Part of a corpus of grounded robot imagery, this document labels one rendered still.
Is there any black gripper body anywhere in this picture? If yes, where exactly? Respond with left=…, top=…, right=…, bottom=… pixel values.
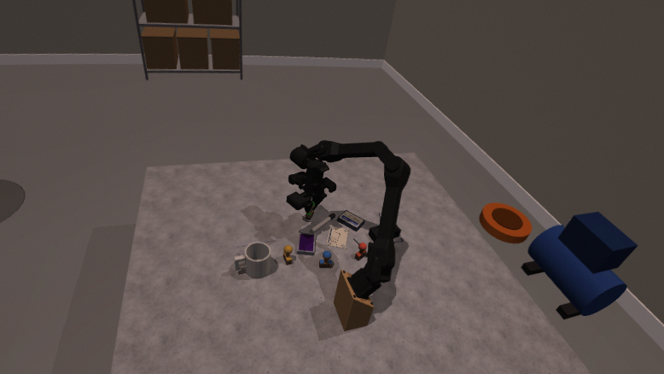
left=287, top=176, right=336, bottom=210

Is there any beige inspection card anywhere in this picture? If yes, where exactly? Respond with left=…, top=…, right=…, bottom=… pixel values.
left=325, top=225, right=350, bottom=249

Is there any grey cup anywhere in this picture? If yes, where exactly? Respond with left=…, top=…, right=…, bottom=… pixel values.
left=235, top=243, right=271, bottom=278

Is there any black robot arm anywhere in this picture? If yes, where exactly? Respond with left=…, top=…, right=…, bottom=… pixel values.
left=288, top=140, right=411, bottom=300

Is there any orange rubber stamp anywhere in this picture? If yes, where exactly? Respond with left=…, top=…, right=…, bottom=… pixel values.
left=283, top=245, right=293, bottom=266

